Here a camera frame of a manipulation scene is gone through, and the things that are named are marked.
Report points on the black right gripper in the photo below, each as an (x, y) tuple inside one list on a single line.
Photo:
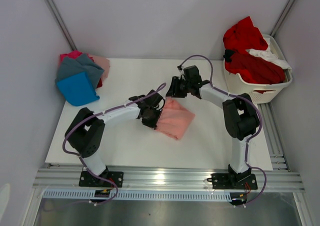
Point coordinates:
[(173, 91)]

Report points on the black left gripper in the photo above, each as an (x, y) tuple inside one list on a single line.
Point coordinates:
[(153, 123)]

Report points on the salmon pink t shirt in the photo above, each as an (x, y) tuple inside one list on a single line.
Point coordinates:
[(174, 119)]

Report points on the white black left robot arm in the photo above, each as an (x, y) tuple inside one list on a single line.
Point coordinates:
[(84, 135)]

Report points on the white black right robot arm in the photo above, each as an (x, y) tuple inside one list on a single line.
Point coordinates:
[(240, 115)]

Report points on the red folded shirt in stack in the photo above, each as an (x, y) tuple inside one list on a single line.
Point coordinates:
[(100, 83)]

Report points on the black garment in basket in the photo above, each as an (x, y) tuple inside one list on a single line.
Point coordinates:
[(228, 53)]

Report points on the pale pink folded shirt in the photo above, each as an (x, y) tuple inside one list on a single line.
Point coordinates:
[(103, 62)]

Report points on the blue folded t shirt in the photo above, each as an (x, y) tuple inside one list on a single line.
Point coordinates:
[(78, 89)]

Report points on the dark red shirt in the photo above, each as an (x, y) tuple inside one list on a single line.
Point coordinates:
[(254, 70)]

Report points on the bright red shirt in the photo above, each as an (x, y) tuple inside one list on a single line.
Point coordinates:
[(244, 36)]

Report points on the white laundry basket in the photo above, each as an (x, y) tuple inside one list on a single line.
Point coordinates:
[(259, 93)]

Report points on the grey blue folded shirt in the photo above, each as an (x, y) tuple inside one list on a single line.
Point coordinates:
[(82, 64)]

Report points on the magenta folded shirt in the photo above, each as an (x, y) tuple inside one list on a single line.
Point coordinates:
[(73, 55)]

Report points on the white shirt in basket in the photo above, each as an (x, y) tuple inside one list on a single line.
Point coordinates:
[(268, 56)]

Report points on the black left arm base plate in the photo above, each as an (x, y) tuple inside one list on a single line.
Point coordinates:
[(107, 179)]

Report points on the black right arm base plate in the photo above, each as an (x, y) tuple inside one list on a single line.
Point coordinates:
[(228, 181)]

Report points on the white slotted cable duct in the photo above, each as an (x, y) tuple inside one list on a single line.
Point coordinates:
[(91, 194)]

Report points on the right aluminium corner post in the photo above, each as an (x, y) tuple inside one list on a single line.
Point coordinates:
[(282, 17)]

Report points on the aluminium corner post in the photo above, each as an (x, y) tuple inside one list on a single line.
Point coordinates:
[(61, 23), (282, 17)]

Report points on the left aluminium corner post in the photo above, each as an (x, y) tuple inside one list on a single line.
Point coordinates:
[(61, 23)]

